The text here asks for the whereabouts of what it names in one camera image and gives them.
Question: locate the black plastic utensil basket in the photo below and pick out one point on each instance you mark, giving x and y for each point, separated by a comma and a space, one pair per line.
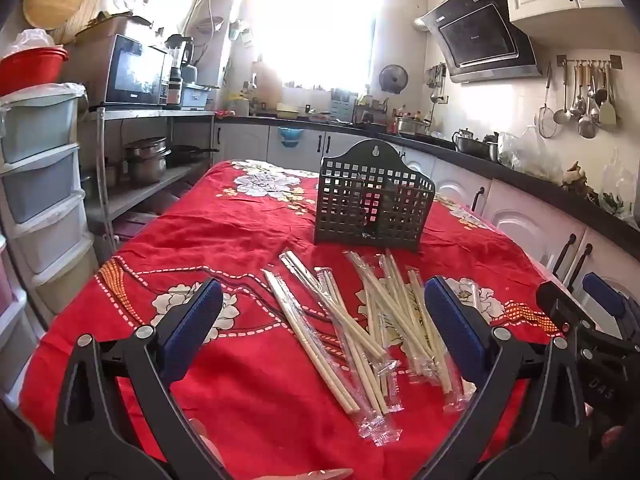
372, 200

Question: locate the steel spatula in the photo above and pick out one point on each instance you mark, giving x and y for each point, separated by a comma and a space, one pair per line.
608, 112

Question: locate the black frying pan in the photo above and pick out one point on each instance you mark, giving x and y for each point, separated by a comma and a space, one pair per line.
190, 154

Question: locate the stainless steel stockpot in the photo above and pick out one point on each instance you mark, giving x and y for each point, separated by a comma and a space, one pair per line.
145, 162

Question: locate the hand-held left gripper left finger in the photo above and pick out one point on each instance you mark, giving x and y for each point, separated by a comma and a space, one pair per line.
192, 325

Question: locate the red plastic basin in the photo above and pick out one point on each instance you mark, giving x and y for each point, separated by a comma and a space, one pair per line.
30, 67

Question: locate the round dark wall fan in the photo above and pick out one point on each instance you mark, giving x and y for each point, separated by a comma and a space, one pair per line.
393, 79

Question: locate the person's right hand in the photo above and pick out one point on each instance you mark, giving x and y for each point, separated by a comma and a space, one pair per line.
613, 438

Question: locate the window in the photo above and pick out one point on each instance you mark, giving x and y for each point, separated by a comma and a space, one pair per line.
320, 25

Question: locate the clear glass vessel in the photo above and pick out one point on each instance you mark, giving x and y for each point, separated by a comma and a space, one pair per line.
619, 180

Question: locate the white plastic bag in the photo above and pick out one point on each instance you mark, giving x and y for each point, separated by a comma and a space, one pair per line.
32, 39

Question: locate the brown lumpy root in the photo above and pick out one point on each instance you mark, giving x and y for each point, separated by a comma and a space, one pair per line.
577, 177

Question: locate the red floral blanket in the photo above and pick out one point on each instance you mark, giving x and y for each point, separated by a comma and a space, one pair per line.
240, 240

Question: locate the blue plastic basket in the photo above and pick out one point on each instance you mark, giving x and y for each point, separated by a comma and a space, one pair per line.
290, 136

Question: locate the black countertop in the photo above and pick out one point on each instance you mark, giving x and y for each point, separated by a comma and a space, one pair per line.
530, 171

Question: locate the plastic drawer unit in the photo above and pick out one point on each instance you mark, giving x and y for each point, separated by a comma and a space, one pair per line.
42, 185

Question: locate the round woven bamboo mat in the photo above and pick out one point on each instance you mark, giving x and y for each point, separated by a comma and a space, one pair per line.
82, 27

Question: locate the steel cooking pot with lid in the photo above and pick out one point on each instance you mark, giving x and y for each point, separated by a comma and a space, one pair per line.
412, 125

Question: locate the black range hood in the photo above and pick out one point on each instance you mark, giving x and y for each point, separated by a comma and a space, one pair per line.
480, 40

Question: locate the hanging kitchen tools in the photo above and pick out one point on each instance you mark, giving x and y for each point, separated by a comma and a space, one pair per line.
437, 80

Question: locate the person's left hand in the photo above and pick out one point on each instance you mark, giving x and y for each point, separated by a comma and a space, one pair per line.
202, 440

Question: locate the steel ladle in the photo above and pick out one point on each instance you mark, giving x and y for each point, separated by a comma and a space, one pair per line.
562, 115
587, 127

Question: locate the grey plastic crate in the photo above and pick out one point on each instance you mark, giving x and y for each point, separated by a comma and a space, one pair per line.
196, 95

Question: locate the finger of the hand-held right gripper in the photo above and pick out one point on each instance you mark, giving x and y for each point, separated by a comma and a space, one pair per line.
602, 292
560, 310

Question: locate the dark dish rack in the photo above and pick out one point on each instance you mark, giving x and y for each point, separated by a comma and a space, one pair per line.
371, 110

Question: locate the metal utensil rail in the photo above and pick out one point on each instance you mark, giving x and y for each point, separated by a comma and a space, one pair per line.
590, 61

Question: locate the black blender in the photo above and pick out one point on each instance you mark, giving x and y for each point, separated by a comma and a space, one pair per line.
177, 65

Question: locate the black microwave oven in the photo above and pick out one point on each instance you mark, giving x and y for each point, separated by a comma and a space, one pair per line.
135, 70

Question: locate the metal shelf rack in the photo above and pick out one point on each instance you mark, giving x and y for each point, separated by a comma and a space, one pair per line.
150, 114

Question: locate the large plastic oil jug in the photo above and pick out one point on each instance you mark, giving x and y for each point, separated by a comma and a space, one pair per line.
267, 87

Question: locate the white lower cabinets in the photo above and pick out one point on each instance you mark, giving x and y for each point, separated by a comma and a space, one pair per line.
520, 215

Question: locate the bunch of chopsticks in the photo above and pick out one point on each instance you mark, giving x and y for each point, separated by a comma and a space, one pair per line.
395, 310

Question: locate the clear plastic bags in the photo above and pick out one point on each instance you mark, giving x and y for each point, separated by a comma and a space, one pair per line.
530, 152

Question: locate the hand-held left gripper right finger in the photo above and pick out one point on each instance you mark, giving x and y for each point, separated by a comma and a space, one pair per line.
450, 325

